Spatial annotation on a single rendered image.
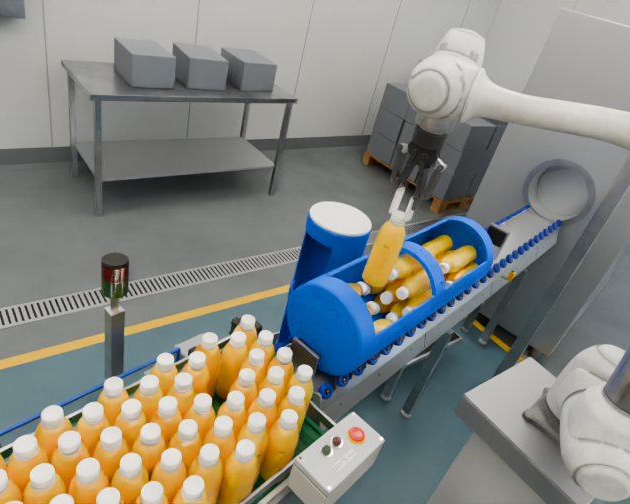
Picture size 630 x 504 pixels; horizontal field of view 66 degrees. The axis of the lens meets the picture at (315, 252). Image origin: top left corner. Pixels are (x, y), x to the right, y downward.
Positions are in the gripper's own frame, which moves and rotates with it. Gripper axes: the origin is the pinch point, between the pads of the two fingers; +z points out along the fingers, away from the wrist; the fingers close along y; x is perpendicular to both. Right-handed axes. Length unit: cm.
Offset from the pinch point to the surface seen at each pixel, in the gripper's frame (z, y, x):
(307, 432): 60, -9, 26
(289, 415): 39, -12, 41
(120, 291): 32, 37, 55
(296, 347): 48, 8, 17
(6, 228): 151, 254, 15
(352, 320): 30.9, -3.5, 11.7
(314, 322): 40.5, 7.7, 11.8
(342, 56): 46, 285, -326
